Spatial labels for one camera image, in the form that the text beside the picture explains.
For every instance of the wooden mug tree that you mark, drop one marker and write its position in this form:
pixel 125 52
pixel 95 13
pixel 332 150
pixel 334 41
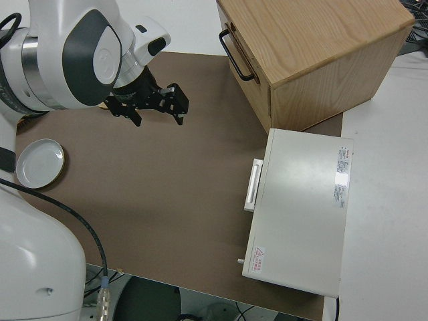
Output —
pixel 103 106

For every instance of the brown wicker basket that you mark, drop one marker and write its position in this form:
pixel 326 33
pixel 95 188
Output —
pixel 23 121

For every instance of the light wooden box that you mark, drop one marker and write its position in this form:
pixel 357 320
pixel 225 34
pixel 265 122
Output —
pixel 317 50

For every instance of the gray round plate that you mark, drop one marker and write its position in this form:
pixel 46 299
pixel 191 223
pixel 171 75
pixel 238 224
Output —
pixel 38 165

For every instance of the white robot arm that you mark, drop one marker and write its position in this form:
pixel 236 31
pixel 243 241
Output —
pixel 50 33
pixel 33 250

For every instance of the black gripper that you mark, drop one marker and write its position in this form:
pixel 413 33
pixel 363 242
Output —
pixel 140 92

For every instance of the cream white toaster oven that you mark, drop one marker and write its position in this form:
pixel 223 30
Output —
pixel 301 207

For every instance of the white text label sticker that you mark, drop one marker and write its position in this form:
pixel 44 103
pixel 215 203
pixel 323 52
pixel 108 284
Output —
pixel 342 160

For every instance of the brown table mat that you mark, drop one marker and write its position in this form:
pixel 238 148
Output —
pixel 150 184

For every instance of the red warning sticker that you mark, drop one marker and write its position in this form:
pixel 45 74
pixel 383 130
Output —
pixel 258 259

